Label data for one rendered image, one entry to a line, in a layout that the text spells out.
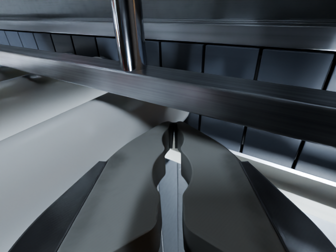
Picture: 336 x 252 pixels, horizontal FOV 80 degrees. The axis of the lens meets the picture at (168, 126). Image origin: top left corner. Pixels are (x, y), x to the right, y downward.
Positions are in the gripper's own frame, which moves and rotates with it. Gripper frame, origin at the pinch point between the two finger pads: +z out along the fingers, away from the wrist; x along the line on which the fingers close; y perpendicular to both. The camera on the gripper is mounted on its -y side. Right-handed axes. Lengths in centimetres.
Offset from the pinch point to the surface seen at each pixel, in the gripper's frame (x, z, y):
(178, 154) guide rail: 0.3, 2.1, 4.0
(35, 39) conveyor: -17.6, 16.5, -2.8
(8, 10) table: -28.8, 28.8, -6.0
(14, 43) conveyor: -23.0, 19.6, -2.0
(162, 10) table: -1.2, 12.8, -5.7
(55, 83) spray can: -9.1, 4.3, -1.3
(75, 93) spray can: -8.0, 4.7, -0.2
